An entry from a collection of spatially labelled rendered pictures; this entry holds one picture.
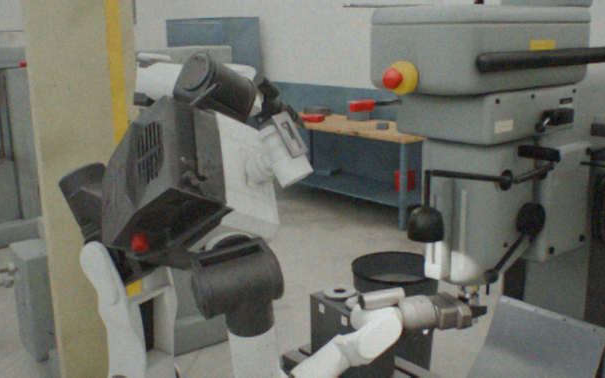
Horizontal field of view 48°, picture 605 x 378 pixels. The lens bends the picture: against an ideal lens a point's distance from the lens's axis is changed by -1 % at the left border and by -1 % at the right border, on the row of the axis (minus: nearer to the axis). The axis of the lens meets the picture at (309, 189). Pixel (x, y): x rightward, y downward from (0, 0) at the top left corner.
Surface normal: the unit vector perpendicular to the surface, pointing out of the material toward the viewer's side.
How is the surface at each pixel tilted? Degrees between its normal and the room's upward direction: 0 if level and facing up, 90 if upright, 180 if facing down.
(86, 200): 90
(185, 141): 58
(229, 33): 90
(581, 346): 63
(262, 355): 98
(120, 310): 90
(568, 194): 90
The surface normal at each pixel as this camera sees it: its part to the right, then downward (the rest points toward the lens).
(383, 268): 0.15, 0.16
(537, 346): -0.69, -0.30
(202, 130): 0.72, -0.43
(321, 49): -0.76, 0.16
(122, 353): -0.51, 0.21
